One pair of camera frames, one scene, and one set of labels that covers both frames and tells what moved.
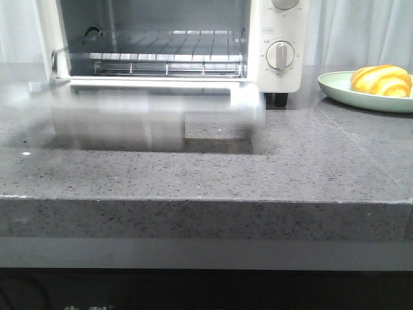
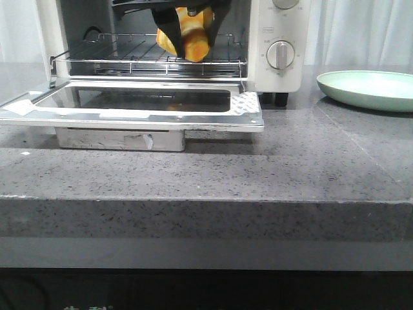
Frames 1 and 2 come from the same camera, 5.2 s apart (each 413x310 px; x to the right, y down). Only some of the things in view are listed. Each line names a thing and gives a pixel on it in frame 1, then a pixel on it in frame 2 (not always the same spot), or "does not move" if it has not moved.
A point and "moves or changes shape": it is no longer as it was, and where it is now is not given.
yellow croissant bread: (383, 79) -> (195, 31)
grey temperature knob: (284, 4) does not move
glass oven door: (198, 116) moves or changes shape
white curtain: (342, 35) does not move
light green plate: (337, 85) does not move
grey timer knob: (279, 55) does not move
